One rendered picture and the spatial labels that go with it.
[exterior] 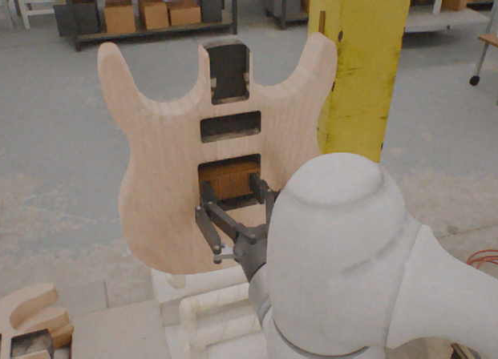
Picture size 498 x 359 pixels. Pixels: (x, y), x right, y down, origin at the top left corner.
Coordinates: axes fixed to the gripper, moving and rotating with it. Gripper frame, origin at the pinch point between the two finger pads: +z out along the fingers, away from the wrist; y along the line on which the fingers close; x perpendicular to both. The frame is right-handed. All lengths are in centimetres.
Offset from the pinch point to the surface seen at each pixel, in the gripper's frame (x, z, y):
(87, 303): -54, 34, -30
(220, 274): -34.4, 14.5, 1.4
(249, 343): -42.5, 1.1, 3.5
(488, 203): -143, 118, 204
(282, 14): -121, 464, 204
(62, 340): -53, 23, -36
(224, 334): -32.2, -2.5, -2.9
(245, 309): -42.4, 9.7, 5.5
